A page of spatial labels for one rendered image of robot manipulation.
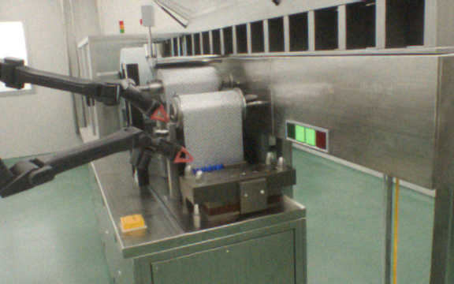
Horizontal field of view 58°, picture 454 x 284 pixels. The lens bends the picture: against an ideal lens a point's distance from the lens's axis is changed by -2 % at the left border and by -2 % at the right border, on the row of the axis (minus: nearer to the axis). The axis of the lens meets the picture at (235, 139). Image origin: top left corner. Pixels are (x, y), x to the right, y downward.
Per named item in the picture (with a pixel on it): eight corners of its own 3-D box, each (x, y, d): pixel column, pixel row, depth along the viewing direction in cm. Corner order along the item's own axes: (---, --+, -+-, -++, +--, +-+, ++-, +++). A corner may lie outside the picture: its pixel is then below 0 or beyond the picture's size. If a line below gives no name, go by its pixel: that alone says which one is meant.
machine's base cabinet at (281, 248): (95, 225, 372) (83, 132, 354) (164, 211, 397) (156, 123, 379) (158, 471, 145) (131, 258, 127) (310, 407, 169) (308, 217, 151)
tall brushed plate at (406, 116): (146, 93, 370) (143, 60, 364) (175, 91, 381) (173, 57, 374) (425, 192, 90) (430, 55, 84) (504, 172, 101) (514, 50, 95)
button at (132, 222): (120, 223, 144) (120, 217, 143) (140, 219, 146) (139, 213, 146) (124, 231, 137) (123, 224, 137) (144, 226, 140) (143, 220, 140)
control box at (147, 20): (142, 27, 205) (140, 6, 203) (155, 26, 205) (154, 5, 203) (139, 26, 198) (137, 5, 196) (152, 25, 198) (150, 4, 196)
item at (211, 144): (187, 174, 158) (183, 126, 154) (243, 165, 166) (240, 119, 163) (187, 174, 157) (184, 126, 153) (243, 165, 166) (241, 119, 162)
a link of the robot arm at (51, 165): (29, 172, 110) (11, 160, 116) (32, 191, 112) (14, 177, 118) (151, 130, 141) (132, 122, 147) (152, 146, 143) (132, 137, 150)
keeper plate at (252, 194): (239, 212, 146) (237, 182, 144) (264, 207, 150) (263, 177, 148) (242, 214, 144) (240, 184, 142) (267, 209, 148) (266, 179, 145)
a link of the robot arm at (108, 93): (1, 87, 147) (-1, 57, 143) (10, 83, 152) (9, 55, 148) (113, 110, 145) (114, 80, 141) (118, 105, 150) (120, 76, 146)
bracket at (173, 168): (162, 198, 168) (156, 124, 161) (178, 195, 170) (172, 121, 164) (165, 202, 163) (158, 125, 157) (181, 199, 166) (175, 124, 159)
